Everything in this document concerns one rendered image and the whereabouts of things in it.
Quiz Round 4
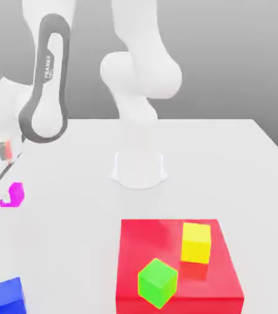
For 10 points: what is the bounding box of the small magenta cube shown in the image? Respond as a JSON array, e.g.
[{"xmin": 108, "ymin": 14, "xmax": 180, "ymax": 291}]
[{"xmin": 0, "ymin": 182, "xmax": 25, "ymax": 209}]

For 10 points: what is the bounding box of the small blue cube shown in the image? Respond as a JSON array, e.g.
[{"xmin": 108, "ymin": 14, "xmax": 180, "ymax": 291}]
[{"xmin": 0, "ymin": 277, "xmax": 28, "ymax": 314}]

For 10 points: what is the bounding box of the small green cube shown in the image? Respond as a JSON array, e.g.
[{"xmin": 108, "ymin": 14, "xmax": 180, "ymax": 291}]
[{"xmin": 137, "ymin": 258, "xmax": 179, "ymax": 310}]

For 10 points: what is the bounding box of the small yellow cube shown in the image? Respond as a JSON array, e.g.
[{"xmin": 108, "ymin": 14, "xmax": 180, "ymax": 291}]
[{"xmin": 180, "ymin": 222, "xmax": 211, "ymax": 265}]

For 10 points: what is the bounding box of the large red box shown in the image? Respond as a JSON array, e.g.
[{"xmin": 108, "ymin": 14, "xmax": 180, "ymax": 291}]
[{"xmin": 115, "ymin": 218, "xmax": 245, "ymax": 314}]

